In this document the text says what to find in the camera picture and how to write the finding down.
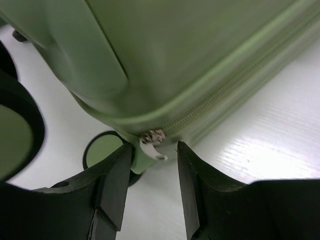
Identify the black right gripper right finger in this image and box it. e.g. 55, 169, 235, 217
177, 141, 320, 240

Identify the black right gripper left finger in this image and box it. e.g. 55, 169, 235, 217
0, 143, 132, 240

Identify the green hard-shell suitcase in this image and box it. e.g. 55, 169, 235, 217
0, 0, 320, 175

